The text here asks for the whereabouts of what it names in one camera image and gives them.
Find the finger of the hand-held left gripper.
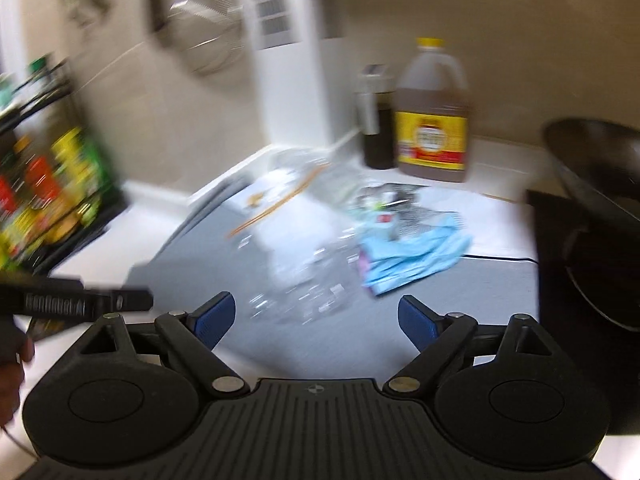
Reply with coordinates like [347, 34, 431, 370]
[119, 287, 154, 312]

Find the white louvred vent panel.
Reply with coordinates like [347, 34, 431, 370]
[244, 0, 302, 52]

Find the black induction cooktop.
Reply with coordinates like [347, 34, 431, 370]
[526, 187, 640, 437]

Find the dark sauce dispenser bottle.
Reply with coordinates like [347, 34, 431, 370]
[356, 64, 399, 170]

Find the light blue plastic wrapper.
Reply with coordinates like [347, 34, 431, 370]
[357, 212, 474, 297]

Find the black wire seasoning rack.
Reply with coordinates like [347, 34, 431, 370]
[0, 55, 132, 281]

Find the person's left hand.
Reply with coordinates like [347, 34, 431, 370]
[0, 335, 36, 427]

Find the white paper wrapper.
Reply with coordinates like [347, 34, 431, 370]
[232, 167, 321, 227]

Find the black wok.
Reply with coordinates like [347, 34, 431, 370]
[542, 117, 640, 333]

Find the row of seasoning bottles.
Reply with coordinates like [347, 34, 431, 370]
[0, 57, 108, 268]

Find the black power cord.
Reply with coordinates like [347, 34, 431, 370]
[461, 253, 540, 265]

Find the thin gripper cable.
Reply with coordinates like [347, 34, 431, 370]
[0, 424, 38, 458]

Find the brown vinegar jug yellow cap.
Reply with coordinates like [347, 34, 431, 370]
[392, 37, 474, 184]

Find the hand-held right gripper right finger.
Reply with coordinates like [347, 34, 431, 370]
[382, 294, 561, 397]

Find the hanging metal mesh strainer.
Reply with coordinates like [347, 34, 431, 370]
[150, 0, 247, 79]

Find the clear plastic bag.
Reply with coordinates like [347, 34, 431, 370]
[239, 149, 373, 327]

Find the dark patterned wrapper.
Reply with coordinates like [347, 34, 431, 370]
[385, 184, 453, 241]

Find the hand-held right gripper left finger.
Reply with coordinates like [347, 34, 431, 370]
[75, 291, 251, 402]

